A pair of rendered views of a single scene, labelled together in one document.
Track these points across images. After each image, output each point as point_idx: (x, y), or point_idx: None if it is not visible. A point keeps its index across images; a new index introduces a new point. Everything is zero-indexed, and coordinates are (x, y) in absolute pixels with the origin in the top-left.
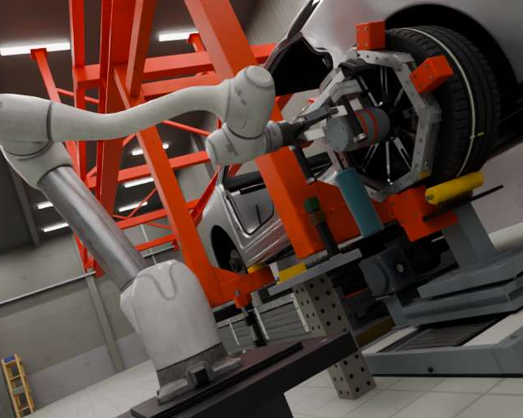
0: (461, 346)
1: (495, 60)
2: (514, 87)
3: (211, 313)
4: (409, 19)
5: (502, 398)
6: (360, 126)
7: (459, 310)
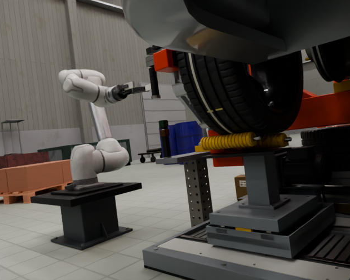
0: (173, 238)
1: None
2: None
3: (83, 169)
4: None
5: (128, 263)
6: (153, 90)
7: None
